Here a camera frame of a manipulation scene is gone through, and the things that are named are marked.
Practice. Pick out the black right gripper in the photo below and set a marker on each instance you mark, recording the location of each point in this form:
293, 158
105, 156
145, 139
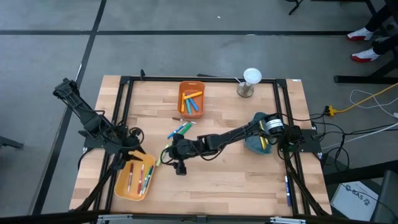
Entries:
183, 149

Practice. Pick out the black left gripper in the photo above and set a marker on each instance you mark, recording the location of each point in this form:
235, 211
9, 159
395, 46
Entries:
124, 154

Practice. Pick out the light green Sharpie highlighter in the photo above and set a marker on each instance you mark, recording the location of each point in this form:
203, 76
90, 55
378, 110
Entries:
158, 160

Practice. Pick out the blue and white Expo marker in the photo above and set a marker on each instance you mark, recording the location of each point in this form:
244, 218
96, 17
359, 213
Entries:
175, 132
151, 171

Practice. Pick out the pink thin marker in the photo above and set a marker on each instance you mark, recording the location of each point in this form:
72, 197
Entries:
130, 177

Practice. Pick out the green and white thin marker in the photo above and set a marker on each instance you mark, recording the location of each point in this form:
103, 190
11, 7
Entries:
146, 183

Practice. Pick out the orange-yellow thick highlighter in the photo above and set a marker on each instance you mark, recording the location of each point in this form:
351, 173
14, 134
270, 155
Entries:
194, 95
183, 105

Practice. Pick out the teal thick highlighter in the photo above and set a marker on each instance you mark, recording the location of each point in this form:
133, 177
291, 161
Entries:
188, 107

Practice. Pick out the blue thick highlighter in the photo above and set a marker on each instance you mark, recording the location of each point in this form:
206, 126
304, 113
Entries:
195, 106

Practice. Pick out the yellow slim highlighter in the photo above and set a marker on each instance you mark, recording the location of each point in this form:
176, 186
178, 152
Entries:
265, 143

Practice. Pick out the yellow clip highlighter pen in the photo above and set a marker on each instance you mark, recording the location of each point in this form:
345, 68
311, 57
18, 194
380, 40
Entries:
261, 126

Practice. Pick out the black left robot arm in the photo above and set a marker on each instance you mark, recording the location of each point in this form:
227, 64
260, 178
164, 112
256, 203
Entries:
90, 119

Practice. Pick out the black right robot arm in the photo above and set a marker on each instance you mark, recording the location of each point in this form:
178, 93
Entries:
233, 137

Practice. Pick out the green Sharpie marker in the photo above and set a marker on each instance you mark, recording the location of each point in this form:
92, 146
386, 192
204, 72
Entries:
186, 128

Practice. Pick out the yellow plastic bin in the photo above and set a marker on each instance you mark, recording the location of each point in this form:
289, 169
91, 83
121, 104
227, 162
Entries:
122, 186

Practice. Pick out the brown thin Expo marker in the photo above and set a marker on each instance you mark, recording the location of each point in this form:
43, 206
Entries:
183, 120

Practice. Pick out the orange plastic bin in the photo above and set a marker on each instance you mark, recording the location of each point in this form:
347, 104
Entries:
197, 85

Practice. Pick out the teal plastic bin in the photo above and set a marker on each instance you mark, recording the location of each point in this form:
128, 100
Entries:
252, 146

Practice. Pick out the black front crossbar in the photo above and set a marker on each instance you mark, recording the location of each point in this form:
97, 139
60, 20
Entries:
46, 217

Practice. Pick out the white mushroom table lamp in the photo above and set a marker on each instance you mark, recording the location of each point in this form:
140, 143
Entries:
252, 75

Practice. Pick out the blue and white pen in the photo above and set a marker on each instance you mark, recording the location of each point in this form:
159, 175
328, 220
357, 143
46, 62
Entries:
287, 191

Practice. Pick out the dark grey furniture foot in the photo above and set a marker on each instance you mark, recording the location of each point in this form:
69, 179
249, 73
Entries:
9, 142

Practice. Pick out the yellow power plug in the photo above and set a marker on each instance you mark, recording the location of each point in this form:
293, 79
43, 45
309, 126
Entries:
331, 111

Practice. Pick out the white cardboard box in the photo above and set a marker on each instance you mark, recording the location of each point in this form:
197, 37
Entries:
354, 200

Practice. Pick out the black desk floor base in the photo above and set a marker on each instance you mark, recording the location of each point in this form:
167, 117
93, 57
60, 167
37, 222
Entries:
357, 79

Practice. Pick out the person's white and red shoe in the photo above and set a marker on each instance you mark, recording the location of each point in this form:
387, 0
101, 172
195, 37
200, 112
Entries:
365, 56
359, 34

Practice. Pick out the black chair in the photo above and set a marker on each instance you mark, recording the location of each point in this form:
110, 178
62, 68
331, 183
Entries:
387, 199

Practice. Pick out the person's leg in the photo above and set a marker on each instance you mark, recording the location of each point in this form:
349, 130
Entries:
385, 46
379, 17

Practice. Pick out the silver bracket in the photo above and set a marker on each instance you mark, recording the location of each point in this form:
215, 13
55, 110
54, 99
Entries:
287, 221
113, 217

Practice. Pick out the black aluminium table frame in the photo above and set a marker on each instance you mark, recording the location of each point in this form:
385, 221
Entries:
202, 79

